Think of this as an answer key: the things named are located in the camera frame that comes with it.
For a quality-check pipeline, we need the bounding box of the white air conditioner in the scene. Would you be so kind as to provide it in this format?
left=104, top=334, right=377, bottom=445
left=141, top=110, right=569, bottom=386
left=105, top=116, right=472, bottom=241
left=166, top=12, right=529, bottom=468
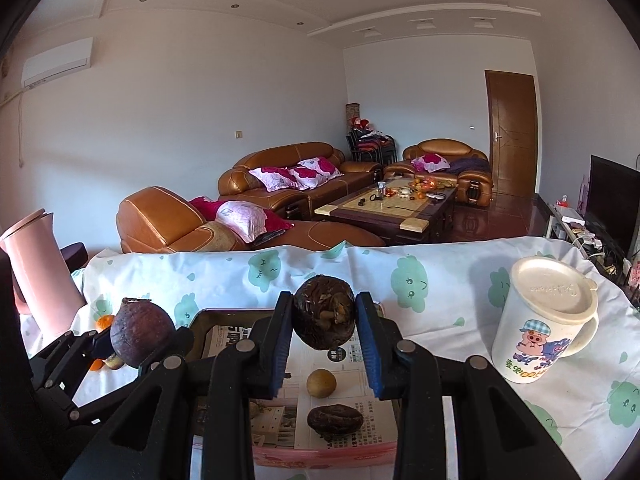
left=22, top=37, right=93, bottom=89

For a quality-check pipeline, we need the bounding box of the pink cushion on far armchair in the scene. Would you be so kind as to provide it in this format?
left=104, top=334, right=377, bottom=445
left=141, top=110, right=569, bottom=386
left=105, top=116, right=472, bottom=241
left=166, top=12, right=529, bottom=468
left=411, top=153, right=450, bottom=174

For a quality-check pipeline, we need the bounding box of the light pink pillow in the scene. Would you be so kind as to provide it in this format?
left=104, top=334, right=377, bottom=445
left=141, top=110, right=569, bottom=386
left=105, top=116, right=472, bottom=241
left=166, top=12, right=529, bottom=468
left=215, top=200, right=267, bottom=244

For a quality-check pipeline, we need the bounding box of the orange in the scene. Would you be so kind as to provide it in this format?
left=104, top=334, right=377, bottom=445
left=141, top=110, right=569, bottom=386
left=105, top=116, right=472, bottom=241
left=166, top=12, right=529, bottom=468
left=90, top=359, right=104, bottom=372
left=96, top=314, right=114, bottom=332

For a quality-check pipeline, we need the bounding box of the brown leather armchair, far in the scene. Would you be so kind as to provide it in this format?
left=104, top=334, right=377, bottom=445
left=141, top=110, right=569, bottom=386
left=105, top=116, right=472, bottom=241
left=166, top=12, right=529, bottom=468
left=384, top=139, right=494, bottom=208

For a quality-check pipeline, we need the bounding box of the brown leather armchair, near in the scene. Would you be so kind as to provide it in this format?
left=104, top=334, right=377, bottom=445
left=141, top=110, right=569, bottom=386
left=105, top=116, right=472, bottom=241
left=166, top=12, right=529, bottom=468
left=116, top=186, right=384, bottom=254

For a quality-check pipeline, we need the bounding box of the pink electric kettle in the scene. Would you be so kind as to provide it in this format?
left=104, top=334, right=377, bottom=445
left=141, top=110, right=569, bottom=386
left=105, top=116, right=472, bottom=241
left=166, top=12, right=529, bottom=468
left=1, top=208, right=86, bottom=339

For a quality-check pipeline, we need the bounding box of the black corner rack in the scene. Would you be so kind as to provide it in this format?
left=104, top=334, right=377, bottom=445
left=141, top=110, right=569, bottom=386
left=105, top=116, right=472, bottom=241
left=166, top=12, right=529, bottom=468
left=345, top=103, right=397, bottom=166

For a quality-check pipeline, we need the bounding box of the layered dessert cup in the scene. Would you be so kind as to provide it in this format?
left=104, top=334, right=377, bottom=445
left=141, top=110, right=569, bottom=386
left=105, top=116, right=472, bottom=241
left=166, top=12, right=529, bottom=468
left=103, top=353, right=125, bottom=370

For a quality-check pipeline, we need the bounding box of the brown leather three-seat sofa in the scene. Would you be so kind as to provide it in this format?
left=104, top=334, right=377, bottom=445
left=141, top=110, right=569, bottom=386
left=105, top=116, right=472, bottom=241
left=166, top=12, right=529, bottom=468
left=218, top=142, right=382, bottom=219

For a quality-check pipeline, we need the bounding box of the white cartoon pig mug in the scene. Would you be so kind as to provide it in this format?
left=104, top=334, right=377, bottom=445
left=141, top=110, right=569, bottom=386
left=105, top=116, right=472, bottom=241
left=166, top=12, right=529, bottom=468
left=490, top=257, right=599, bottom=384

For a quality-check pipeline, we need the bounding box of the wooden coffee table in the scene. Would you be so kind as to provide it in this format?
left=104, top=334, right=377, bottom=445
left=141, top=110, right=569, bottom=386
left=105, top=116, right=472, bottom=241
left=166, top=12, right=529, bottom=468
left=314, top=177, right=457, bottom=245

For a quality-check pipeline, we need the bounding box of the dark wrinkled fruit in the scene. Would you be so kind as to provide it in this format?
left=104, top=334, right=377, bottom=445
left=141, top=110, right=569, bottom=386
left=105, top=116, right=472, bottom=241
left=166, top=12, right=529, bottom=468
left=307, top=404, right=363, bottom=441

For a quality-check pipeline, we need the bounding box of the pink floral cushion, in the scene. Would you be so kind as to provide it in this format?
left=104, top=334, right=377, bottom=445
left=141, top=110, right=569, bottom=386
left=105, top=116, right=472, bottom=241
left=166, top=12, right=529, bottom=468
left=248, top=166, right=299, bottom=193
left=288, top=157, right=343, bottom=191

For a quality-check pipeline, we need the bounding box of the white cloth with green prints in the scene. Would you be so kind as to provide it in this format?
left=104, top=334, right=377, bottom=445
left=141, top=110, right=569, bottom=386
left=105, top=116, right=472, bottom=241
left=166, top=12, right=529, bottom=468
left=19, top=235, right=640, bottom=480

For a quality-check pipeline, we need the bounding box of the brown leather armchair, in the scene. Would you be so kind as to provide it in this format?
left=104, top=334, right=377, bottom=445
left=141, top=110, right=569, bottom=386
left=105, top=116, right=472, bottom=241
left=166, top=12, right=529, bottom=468
left=116, top=186, right=384, bottom=254
left=384, top=139, right=494, bottom=208

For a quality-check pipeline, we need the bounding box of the small yellow round fruit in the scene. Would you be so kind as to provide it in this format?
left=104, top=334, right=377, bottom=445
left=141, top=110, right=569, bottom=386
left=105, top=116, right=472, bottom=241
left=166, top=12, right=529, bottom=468
left=306, top=368, right=337, bottom=399

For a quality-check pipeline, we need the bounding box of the brown wooden door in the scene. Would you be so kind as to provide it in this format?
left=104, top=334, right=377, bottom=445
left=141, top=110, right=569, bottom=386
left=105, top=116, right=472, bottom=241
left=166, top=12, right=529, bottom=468
left=485, top=70, right=538, bottom=198

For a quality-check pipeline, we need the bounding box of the black television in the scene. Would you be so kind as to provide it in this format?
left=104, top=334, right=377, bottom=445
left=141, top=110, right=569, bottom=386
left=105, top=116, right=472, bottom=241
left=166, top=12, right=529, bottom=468
left=586, top=155, right=639, bottom=258

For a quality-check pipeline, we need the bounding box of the pink Genji tin box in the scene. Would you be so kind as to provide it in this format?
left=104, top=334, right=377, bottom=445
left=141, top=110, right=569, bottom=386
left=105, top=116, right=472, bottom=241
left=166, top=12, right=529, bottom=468
left=186, top=301, right=402, bottom=470

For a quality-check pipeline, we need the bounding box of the pink floral cushion, left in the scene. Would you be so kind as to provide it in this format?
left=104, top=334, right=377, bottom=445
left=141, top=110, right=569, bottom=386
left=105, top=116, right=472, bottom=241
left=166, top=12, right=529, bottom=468
left=248, top=166, right=299, bottom=193

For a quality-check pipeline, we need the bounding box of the dark brown round fruit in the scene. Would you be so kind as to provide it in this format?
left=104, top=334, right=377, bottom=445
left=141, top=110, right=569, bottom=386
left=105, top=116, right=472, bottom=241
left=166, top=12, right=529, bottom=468
left=292, top=274, right=357, bottom=350

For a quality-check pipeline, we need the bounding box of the purple passion fruit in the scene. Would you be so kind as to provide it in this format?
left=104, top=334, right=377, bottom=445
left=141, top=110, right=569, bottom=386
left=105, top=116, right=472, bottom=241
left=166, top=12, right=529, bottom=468
left=110, top=298, right=176, bottom=367

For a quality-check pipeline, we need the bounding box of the pink floral cushion, right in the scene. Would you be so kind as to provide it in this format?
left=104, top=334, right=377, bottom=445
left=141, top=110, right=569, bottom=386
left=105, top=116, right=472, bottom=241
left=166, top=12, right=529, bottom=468
left=288, top=157, right=343, bottom=191

